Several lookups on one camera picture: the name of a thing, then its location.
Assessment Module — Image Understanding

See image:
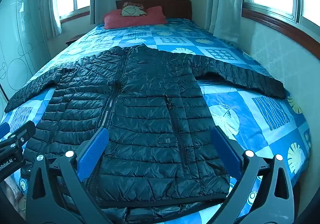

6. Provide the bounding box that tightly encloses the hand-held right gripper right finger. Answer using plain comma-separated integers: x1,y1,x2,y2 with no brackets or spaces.
211,125,300,224

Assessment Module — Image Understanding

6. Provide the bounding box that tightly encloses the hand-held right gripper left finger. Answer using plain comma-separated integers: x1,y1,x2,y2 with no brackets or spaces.
25,126,113,224

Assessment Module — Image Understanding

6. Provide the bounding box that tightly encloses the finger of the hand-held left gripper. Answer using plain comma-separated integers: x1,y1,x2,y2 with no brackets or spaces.
0,120,36,151
0,122,11,138

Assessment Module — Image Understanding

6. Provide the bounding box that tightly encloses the black puffer jacket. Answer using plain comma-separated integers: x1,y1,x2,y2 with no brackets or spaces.
4,44,287,224

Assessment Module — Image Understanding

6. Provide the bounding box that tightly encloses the blue patterned bedsheet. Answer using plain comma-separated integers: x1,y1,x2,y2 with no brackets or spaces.
0,18,312,224

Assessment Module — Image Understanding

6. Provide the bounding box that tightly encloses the wardrobe with circle-pattern doors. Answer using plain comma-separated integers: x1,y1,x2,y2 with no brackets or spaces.
0,0,52,115

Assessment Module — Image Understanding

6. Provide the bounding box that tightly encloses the wooden nightstand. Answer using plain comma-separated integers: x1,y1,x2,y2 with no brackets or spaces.
66,34,83,46

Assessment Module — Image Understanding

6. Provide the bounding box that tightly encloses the red pillow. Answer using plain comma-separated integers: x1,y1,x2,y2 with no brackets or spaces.
103,6,169,30

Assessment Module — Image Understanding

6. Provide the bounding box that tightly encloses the cream printed cushion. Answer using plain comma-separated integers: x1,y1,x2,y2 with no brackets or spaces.
120,2,147,17

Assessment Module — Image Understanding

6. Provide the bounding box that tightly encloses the wooden headboard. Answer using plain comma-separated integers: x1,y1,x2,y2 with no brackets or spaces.
115,0,192,20

